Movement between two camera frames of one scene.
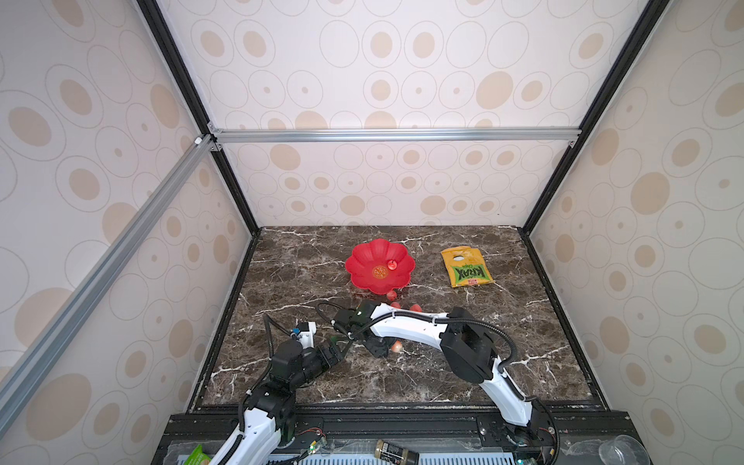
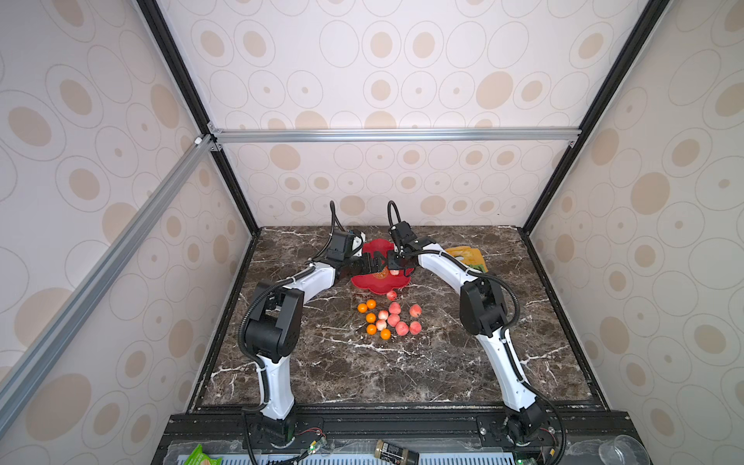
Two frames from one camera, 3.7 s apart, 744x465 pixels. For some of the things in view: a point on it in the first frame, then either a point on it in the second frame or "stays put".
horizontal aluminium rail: x=432 y=136 stays put
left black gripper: x=336 y=356 to x=367 y=267
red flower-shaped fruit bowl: x=368 y=265 stays put
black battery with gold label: x=388 y=451 stays put
